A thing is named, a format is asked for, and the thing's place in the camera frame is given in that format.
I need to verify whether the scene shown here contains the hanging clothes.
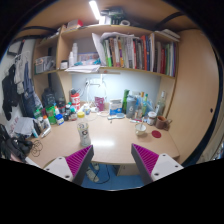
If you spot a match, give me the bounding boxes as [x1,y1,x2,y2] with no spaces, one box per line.
[1,53,39,121]

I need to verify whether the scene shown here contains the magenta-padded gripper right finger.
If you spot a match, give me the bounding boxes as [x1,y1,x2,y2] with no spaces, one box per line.
[130,143,185,187]

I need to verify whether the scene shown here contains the flat round red coaster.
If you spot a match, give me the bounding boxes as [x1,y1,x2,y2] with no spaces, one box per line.
[151,129,163,139]

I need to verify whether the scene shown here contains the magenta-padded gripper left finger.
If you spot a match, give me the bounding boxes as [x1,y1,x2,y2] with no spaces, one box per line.
[43,144,95,187]

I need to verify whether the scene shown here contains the green container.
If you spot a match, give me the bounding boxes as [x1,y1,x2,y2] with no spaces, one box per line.
[45,104,58,125]

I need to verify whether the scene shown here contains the tall dark green bottle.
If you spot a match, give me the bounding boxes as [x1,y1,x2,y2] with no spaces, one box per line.
[122,88,131,115]

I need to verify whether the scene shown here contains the red and white canister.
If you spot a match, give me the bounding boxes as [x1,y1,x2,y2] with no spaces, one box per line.
[69,89,82,112]

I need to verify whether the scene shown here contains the glass jar with white lid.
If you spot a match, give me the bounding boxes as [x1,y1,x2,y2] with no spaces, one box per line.
[146,110,158,126]

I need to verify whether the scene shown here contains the gold capped clear bottle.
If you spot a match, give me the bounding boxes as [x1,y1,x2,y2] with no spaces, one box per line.
[137,91,144,119]

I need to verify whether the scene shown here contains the black headphones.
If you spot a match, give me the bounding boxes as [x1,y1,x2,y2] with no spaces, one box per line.
[0,123,34,163]

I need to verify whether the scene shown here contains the wooden shelf unit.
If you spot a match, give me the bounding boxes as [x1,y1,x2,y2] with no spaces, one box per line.
[33,18,183,118]

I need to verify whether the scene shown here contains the brown mug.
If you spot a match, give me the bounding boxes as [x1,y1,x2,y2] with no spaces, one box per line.
[155,115,173,130]

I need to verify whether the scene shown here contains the black bag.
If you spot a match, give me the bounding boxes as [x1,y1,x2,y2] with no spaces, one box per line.
[41,87,57,108]

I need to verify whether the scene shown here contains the white and blue box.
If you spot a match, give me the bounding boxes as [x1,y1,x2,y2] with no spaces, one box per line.
[109,98,124,116]

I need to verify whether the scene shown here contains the clear glass bottle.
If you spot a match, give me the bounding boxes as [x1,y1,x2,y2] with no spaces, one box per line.
[155,90,167,118]

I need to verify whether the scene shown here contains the magenta pouch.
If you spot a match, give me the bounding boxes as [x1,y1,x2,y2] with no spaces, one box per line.
[94,96,106,112]

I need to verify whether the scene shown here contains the white bottle with orange cap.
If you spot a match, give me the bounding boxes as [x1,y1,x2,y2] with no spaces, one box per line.
[42,115,52,132]

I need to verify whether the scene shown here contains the clear bottle with yellow cap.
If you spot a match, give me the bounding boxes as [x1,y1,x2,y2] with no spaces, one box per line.
[76,111,92,148]

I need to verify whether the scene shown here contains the black cable coil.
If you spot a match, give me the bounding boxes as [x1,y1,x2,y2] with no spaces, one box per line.
[30,139,44,158]

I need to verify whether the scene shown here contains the green capped spray bottle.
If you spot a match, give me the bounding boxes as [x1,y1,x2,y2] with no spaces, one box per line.
[141,93,149,116]

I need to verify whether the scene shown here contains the grey shaker bottle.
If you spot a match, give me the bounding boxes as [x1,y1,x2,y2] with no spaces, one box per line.
[125,94,138,119]

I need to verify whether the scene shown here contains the blue hairbrush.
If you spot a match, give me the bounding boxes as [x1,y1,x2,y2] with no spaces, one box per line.
[107,112,126,121]

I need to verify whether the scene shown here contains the ceiling light tube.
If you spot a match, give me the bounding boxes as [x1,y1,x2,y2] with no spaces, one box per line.
[88,0,103,21]

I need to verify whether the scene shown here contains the white bottle with blue label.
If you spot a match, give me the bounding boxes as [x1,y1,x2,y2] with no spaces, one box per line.
[54,113,65,126]

